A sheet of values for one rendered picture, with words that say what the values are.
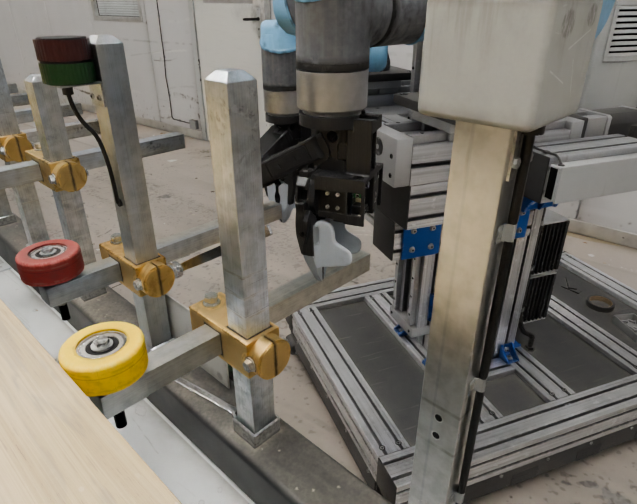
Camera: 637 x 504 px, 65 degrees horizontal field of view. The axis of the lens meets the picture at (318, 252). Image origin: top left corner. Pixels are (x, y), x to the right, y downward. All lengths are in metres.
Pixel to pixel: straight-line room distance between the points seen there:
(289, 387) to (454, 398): 1.43
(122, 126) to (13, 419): 0.37
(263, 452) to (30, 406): 0.30
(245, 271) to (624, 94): 1.13
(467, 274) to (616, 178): 0.77
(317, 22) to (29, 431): 0.43
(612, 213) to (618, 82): 1.79
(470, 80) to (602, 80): 1.11
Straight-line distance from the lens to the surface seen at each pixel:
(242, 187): 0.50
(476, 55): 0.29
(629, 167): 1.10
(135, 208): 0.73
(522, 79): 0.28
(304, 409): 1.73
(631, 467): 1.82
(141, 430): 0.86
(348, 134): 0.53
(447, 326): 0.37
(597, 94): 1.39
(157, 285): 0.76
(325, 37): 0.51
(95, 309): 1.01
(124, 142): 0.71
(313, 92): 0.52
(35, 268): 0.74
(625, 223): 3.17
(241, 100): 0.48
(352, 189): 0.53
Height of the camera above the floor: 1.21
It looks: 27 degrees down
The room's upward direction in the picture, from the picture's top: straight up
